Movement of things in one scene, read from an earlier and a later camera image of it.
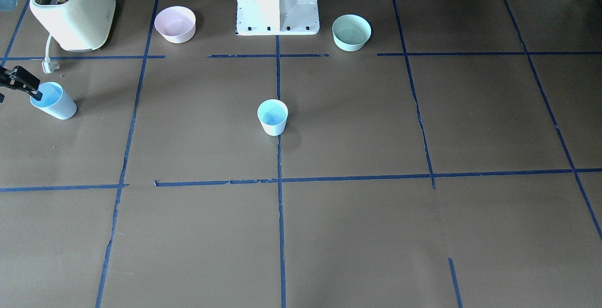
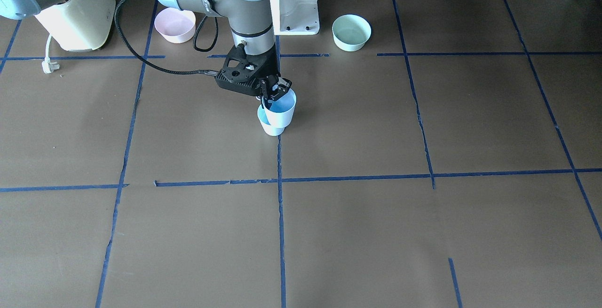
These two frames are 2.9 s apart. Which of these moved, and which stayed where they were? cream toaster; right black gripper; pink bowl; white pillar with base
Moved: right black gripper
Stayed: white pillar with base; pink bowl; cream toaster
